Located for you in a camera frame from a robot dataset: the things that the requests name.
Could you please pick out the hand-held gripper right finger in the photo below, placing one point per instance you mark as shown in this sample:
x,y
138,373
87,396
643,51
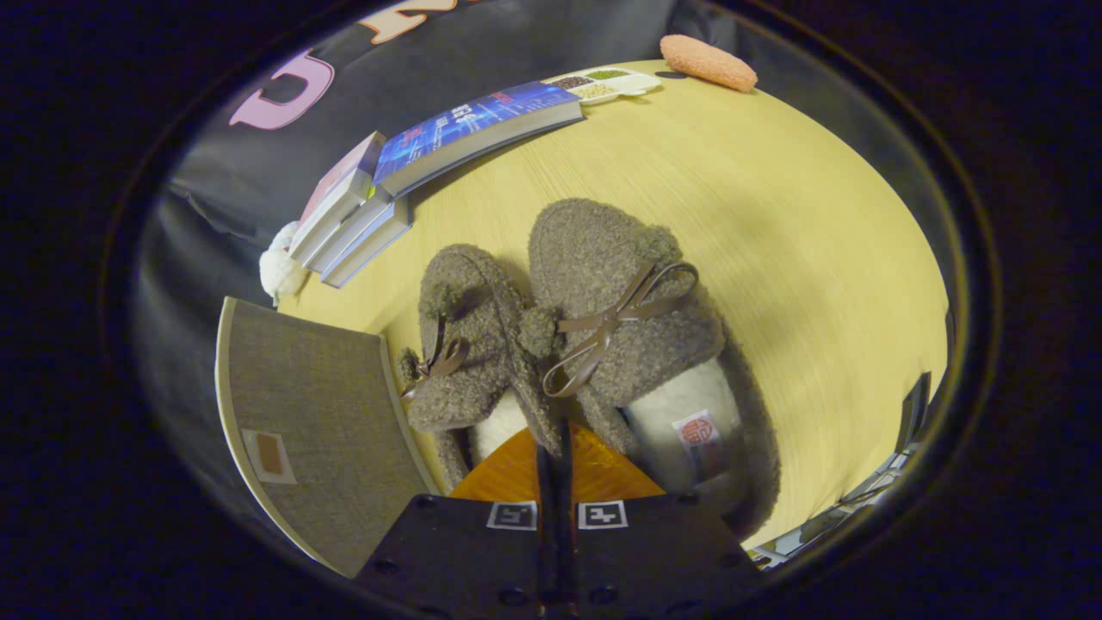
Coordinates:
x,y
654,551

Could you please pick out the black backdrop cloth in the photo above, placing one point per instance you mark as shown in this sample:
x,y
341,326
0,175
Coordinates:
x,y
413,77

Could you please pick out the blue-grey book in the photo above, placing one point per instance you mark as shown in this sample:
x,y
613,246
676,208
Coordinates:
x,y
379,250
366,231

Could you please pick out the blue cover book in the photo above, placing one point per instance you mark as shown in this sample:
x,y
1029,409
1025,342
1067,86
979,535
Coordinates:
x,y
473,125

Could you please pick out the orange fuzzy oval pad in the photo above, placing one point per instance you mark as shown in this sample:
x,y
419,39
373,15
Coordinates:
x,y
708,62

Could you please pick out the white divided grain dish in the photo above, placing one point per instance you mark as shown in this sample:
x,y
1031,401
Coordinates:
x,y
607,84

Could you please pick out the white plush toy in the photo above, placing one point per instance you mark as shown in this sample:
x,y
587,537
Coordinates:
x,y
280,267

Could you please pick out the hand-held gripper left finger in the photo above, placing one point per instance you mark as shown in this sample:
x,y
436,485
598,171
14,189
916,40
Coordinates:
x,y
482,551

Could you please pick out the brown fuzzy slipper shoe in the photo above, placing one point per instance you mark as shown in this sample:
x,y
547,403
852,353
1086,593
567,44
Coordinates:
x,y
603,258
465,344

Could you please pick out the dark panel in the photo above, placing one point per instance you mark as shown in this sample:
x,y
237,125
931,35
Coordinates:
x,y
913,413

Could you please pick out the pink cover book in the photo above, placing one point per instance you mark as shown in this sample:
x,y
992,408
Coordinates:
x,y
340,185

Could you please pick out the grey fabric storage box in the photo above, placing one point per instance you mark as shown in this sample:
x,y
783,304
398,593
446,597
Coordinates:
x,y
318,413

